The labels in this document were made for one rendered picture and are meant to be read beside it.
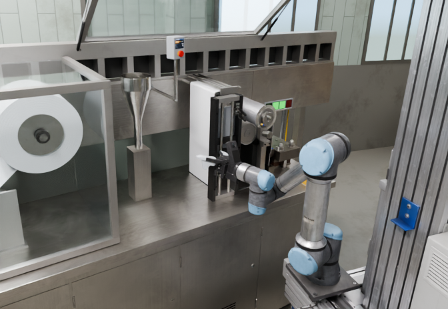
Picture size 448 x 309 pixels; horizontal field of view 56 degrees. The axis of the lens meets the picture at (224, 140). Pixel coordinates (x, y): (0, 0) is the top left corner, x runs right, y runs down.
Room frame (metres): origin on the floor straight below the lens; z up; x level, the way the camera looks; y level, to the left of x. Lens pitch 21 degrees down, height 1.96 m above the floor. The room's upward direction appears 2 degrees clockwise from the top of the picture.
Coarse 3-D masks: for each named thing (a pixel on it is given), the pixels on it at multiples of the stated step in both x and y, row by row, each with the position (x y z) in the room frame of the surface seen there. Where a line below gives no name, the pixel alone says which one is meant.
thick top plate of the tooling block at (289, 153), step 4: (272, 140) 2.47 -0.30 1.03; (276, 140) 2.48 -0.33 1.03; (280, 140) 2.47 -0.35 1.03; (284, 140) 2.48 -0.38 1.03; (272, 144) 2.40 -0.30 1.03; (276, 144) 2.40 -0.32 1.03; (284, 144) 2.41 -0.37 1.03; (288, 144) 2.41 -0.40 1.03; (284, 148) 2.34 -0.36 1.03; (288, 148) 2.34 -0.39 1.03; (292, 148) 2.34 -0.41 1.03; (296, 148) 2.35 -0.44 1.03; (276, 152) 2.30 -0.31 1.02; (280, 152) 2.27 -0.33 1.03; (284, 152) 2.29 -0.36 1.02; (288, 152) 2.31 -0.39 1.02; (292, 152) 2.33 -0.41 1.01; (296, 152) 2.35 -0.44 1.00; (276, 156) 2.29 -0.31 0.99; (280, 156) 2.27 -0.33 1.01; (284, 156) 2.29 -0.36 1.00; (288, 156) 2.31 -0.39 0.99; (292, 156) 2.33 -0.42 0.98; (296, 156) 2.35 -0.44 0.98; (280, 160) 2.27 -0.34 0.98; (284, 160) 2.29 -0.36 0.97
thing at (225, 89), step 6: (192, 78) 2.27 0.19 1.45; (198, 78) 2.29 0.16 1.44; (204, 78) 2.25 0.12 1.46; (210, 78) 2.26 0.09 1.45; (204, 84) 2.19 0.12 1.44; (210, 84) 2.13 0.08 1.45; (216, 84) 2.14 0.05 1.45; (222, 84) 2.16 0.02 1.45; (216, 90) 2.07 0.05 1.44; (222, 90) 2.03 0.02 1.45; (228, 90) 2.05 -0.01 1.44; (234, 90) 2.08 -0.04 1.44
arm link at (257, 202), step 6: (252, 192) 1.51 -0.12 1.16; (264, 192) 1.50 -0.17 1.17; (270, 192) 1.55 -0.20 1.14; (252, 198) 1.51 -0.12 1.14; (258, 198) 1.50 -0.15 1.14; (264, 198) 1.50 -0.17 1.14; (270, 198) 1.54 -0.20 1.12; (252, 204) 1.50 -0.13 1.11; (258, 204) 1.50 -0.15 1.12; (264, 204) 1.51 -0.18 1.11; (252, 210) 1.50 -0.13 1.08; (258, 210) 1.50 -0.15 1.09; (264, 210) 1.51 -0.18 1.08
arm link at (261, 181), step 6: (252, 168) 1.55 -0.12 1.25; (258, 168) 1.55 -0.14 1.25; (246, 174) 1.53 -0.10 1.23; (252, 174) 1.52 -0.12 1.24; (258, 174) 1.51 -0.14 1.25; (264, 174) 1.50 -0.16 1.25; (270, 174) 1.50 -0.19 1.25; (246, 180) 1.53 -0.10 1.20; (252, 180) 1.51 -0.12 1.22; (258, 180) 1.49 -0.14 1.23; (264, 180) 1.48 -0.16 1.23; (270, 180) 1.49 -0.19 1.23; (252, 186) 1.51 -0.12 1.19; (258, 186) 1.49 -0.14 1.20; (264, 186) 1.47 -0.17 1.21; (270, 186) 1.50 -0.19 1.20; (258, 192) 1.50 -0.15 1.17
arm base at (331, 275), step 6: (324, 264) 1.40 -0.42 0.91; (330, 264) 1.40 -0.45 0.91; (336, 264) 1.42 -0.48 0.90; (318, 270) 1.40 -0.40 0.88; (324, 270) 1.40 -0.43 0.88; (330, 270) 1.40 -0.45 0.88; (336, 270) 1.41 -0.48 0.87; (306, 276) 1.43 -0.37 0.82; (312, 276) 1.41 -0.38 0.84; (318, 276) 1.40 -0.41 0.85; (324, 276) 1.39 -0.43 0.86; (330, 276) 1.39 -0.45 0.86; (336, 276) 1.40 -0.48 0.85; (318, 282) 1.39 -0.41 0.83; (324, 282) 1.38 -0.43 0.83; (330, 282) 1.39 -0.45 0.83; (336, 282) 1.40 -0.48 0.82
